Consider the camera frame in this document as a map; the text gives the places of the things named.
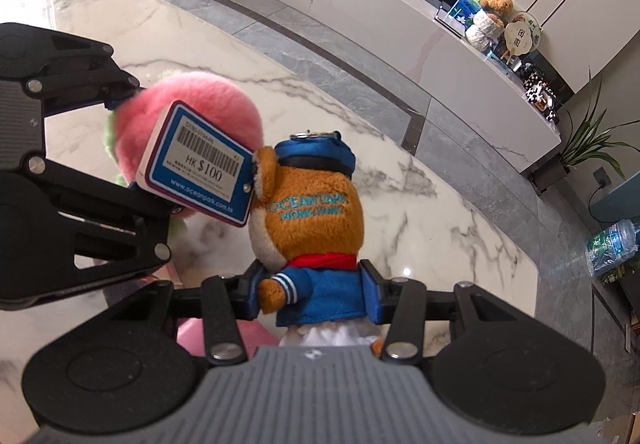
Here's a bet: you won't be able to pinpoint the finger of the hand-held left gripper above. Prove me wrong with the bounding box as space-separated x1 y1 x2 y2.
26 155 184 296
24 25 142 119

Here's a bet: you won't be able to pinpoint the brown sailor bear plush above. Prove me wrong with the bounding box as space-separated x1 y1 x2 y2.
248 130 388 351

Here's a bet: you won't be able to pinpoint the round paper fan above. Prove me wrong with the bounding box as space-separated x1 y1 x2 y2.
502 11 541 61

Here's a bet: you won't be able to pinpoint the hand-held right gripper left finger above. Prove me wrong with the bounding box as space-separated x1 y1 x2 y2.
100 261 268 365

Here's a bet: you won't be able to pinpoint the blue water jug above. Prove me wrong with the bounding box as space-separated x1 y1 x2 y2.
587 219 640 281

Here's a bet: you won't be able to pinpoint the pink round plush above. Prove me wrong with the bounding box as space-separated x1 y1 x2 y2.
102 76 267 245

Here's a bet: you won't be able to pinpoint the potted long-leaf plant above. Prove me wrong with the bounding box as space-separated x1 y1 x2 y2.
530 66 637 196

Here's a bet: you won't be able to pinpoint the white marble tv cabinet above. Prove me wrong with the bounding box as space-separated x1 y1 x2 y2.
220 0 563 175

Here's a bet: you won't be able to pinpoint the brown teddy bear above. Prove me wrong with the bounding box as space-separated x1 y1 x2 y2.
481 0 515 21

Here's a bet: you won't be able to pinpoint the pink mini backpack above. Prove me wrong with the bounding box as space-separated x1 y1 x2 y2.
172 316 281 361

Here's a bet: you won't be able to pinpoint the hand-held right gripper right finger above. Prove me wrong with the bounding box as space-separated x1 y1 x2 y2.
359 265 512 366

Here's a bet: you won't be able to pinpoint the blue hang tag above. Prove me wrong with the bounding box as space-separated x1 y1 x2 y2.
135 100 256 228

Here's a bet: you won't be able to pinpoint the black white toy cars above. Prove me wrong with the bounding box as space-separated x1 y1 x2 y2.
522 69 562 123

